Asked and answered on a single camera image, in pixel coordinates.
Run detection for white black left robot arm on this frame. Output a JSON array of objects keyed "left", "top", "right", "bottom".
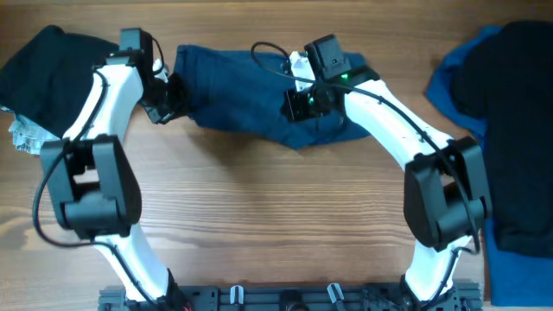
[{"left": 32, "top": 28, "right": 192, "bottom": 310}]

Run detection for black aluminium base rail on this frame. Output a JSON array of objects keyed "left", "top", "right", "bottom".
[{"left": 98, "top": 282, "right": 483, "bottom": 311}]

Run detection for black garment right pile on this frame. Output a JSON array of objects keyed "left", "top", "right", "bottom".
[{"left": 450, "top": 21, "right": 552, "bottom": 257}]

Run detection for dark blue denim shorts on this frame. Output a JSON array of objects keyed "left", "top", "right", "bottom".
[{"left": 174, "top": 45, "right": 370, "bottom": 149}]

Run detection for white grey folded cloth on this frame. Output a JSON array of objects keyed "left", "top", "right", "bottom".
[{"left": 1, "top": 106, "right": 59, "bottom": 156}]

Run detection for bright blue garment right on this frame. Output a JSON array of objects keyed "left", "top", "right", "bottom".
[{"left": 426, "top": 25, "right": 552, "bottom": 307}]

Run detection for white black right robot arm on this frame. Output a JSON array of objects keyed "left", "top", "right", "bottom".
[{"left": 283, "top": 35, "right": 492, "bottom": 310}]

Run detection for black folded garment left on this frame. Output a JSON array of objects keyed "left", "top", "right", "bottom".
[{"left": 1, "top": 25, "right": 118, "bottom": 137}]

